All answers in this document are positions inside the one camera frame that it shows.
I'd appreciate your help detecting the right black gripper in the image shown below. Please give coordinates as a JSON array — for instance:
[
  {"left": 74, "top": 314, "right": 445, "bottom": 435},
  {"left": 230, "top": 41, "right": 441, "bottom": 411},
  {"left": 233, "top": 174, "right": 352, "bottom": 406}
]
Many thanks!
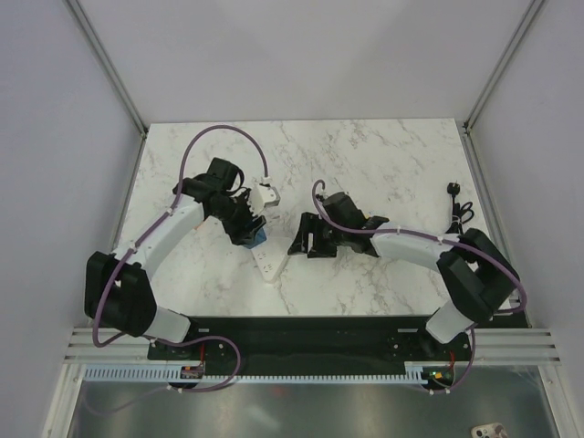
[{"left": 287, "top": 213, "right": 348, "bottom": 259}]

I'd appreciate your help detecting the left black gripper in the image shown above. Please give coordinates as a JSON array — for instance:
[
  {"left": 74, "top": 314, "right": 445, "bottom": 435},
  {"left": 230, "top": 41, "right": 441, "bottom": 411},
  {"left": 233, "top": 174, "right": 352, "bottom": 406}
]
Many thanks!
[{"left": 211, "top": 189, "right": 266, "bottom": 246}]

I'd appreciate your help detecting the blue cube adapter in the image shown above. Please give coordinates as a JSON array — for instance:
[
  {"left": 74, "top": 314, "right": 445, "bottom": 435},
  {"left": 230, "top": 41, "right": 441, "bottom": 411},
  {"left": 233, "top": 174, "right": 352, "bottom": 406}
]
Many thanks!
[{"left": 245, "top": 228, "right": 267, "bottom": 249}]

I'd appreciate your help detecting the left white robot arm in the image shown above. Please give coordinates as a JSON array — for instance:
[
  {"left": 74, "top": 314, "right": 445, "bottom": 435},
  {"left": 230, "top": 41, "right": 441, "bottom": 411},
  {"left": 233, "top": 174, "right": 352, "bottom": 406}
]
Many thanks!
[{"left": 84, "top": 158, "right": 280, "bottom": 359}]

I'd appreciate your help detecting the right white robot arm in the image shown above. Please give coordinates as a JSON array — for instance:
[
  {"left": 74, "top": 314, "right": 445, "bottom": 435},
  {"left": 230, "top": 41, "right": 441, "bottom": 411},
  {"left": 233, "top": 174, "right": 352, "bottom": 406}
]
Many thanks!
[{"left": 287, "top": 192, "right": 519, "bottom": 360}]

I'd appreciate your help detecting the white power strip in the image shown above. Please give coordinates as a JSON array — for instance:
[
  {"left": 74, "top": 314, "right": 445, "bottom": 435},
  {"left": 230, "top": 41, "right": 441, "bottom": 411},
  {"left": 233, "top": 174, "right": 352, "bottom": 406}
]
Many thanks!
[{"left": 251, "top": 236, "right": 292, "bottom": 284}]

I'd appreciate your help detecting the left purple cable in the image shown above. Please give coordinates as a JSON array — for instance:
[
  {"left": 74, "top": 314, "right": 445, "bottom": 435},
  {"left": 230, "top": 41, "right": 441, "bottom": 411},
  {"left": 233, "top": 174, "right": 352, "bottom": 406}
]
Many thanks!
[{"left": 90, "top": 124, "right": 271, "bottom": 349}]

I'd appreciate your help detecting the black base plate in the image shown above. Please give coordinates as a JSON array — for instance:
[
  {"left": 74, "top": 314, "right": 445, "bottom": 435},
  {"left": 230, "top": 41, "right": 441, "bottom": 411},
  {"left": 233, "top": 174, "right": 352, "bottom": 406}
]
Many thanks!
[{"left": 148, "top": 316, "right": 471, "bottom": 376}]

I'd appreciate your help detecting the black power strip cord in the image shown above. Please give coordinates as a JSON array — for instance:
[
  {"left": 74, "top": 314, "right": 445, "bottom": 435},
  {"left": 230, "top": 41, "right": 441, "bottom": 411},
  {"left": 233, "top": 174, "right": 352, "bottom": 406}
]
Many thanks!
[{"left": 444, "top": 182, "right": 475, "bottom": 238}]

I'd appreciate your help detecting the white cable duct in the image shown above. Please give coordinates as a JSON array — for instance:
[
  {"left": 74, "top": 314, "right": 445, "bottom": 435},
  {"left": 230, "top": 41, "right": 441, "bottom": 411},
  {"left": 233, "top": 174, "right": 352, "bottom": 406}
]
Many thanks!
[{"left": 83, "top": 364, "right": 427, "bottom": 385}]

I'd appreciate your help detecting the left aluminium frame post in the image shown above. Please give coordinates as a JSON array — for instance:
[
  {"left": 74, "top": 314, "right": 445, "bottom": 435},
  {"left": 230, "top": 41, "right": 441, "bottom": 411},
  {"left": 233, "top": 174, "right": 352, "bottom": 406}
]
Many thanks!
[{"left": 63, "top": 0, "right": 149, "bottom": 140}]

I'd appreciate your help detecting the aluminium frame post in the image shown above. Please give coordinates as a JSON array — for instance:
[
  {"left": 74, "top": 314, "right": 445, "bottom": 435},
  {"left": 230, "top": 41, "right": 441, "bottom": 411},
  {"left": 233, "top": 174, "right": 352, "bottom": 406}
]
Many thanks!
[
  {"left": 461, "top": 0, "right": 548, "bottom": 136},
  {"left": 63, "top": 0, "right": 149, "bottom": 140}
]

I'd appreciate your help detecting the right aluminium frame post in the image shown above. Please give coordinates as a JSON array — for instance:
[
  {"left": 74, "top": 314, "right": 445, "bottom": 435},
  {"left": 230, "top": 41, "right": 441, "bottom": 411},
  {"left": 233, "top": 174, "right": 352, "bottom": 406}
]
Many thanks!
[{"left": 461, "top": 0, "right": 548, "bottom": 136}]

